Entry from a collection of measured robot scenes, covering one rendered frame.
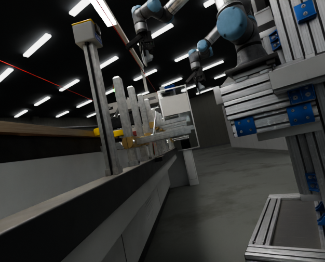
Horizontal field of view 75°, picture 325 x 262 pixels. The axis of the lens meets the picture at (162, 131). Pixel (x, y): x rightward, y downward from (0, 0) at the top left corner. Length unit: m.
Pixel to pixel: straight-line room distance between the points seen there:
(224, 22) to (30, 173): 0.90
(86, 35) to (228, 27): 0.57
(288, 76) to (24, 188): 0.94
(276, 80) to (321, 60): 0.14
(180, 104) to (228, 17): 2.85
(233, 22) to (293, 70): 0.31
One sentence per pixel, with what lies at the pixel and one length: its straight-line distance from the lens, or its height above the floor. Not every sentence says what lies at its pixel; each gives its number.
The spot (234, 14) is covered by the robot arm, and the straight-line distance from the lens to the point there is 1.02.
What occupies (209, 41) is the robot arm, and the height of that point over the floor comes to 1.43.
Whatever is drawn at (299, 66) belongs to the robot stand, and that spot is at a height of 0.93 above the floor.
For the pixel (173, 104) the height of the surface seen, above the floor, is 1.46.
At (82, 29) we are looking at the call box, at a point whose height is 1.19.
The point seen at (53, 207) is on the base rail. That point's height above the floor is 0.70.
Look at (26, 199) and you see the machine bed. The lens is 0.70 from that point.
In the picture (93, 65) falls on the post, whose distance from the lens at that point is 0.78.
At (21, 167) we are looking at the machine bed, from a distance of 0.70.
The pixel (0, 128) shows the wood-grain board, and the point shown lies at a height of 0.88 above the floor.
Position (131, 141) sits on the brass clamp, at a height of 0.81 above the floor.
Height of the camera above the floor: 0.75
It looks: 4 degrees up
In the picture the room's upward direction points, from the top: 12 degrees counter-clockwise
